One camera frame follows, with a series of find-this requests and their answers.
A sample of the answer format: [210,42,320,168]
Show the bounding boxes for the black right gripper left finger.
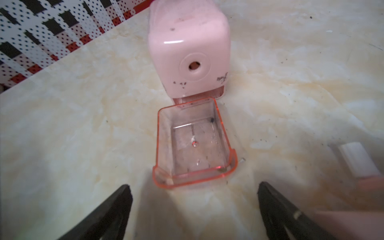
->
[60,185,133,240]

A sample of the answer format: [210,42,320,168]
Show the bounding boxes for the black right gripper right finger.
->
[258,182,335,240]

